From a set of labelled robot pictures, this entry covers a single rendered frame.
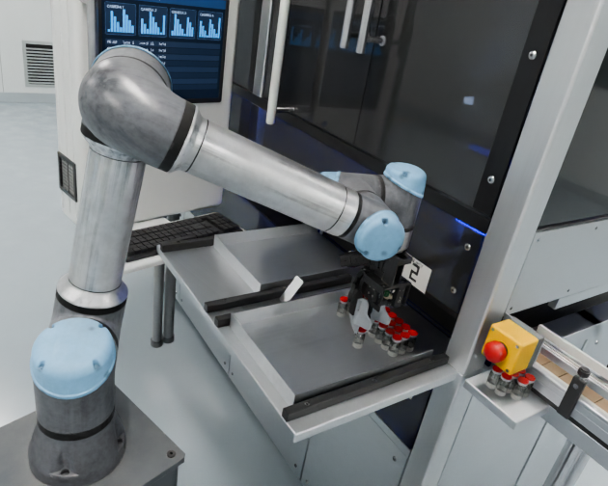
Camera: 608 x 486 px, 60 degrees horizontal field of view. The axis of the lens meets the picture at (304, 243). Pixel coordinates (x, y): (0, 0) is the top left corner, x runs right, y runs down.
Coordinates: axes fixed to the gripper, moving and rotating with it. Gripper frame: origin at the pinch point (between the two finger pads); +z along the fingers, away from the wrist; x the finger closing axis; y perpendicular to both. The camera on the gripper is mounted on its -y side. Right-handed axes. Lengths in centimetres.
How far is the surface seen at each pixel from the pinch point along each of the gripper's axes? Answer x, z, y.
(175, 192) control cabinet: -9, 5, -85
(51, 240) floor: -26, 94, -230
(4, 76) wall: -16, 69, -539
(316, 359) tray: -10.8, 5.3, 0.9
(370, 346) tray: 2.6, 5.3, 1.8
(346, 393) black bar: -12.1, 3.6, 12.8
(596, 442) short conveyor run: 26.3, 5.5, 40.4
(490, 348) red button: 11.7, -7.0, 22.3
